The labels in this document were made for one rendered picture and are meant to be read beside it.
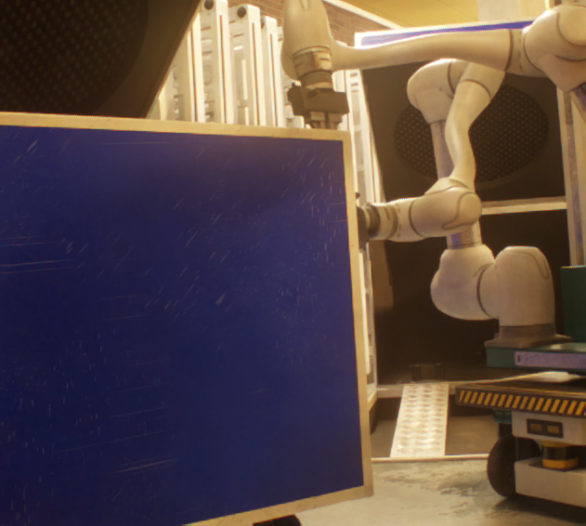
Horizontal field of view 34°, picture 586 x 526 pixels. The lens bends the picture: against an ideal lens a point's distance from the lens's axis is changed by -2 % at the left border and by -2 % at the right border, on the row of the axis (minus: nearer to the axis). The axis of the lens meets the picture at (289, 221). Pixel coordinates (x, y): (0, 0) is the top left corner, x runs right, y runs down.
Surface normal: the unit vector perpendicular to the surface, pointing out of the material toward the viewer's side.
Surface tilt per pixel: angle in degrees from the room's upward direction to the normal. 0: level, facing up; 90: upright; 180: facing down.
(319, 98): 80
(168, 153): 90
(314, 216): 90
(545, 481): 90
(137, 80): 142
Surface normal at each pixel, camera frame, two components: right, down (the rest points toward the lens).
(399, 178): -0.07, 0.77
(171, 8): 0.40, 0.73
